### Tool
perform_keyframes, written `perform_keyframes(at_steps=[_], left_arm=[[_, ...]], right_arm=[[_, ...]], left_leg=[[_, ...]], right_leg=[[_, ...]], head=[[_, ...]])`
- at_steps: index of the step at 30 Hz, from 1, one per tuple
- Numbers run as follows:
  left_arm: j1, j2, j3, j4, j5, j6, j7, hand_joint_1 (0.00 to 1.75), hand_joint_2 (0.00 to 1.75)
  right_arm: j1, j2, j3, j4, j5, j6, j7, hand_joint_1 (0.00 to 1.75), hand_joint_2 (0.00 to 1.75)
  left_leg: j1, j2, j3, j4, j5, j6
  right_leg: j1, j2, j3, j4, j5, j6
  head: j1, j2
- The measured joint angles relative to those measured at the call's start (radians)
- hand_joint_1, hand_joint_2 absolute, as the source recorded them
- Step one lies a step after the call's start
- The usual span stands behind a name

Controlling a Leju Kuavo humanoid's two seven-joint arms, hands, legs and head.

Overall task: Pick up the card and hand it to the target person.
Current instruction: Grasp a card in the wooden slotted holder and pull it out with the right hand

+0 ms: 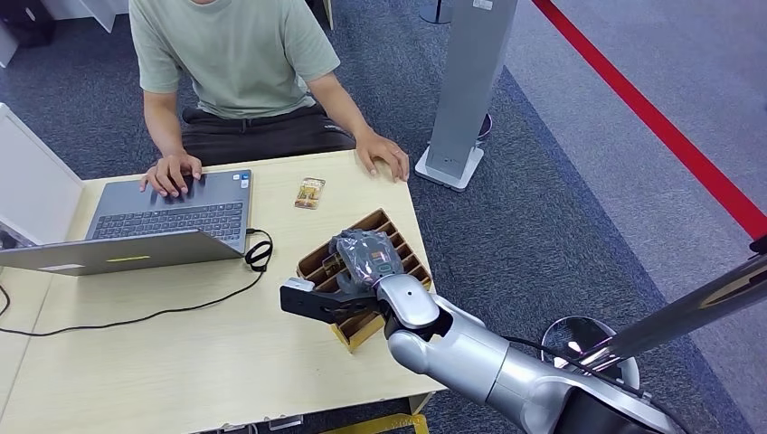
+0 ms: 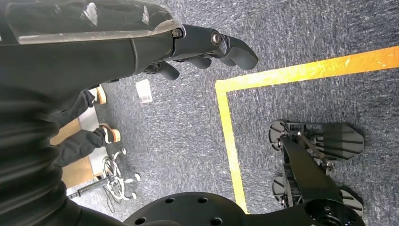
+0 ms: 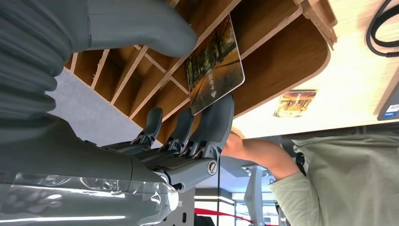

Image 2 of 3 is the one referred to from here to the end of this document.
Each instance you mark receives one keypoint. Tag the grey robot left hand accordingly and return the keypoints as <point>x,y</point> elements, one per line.
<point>78,53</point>

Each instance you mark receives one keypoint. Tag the person's shoe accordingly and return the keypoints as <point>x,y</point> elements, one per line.
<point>100,95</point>
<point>112,134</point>

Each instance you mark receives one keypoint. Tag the person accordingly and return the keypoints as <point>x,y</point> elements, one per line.
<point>78,145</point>

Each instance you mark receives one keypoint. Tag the white plastic floor piece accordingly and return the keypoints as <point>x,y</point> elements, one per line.
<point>144,91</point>

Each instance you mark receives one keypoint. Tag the black rod tool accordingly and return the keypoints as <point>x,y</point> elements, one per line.
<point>90,187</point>

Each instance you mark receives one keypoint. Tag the yellow floor tape line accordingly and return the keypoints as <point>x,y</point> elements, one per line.
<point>229,137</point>

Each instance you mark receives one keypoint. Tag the black robot leg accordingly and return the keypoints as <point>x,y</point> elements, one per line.
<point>305,174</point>

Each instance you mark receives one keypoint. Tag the black robot foot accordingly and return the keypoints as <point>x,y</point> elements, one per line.
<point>352,202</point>
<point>336,140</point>

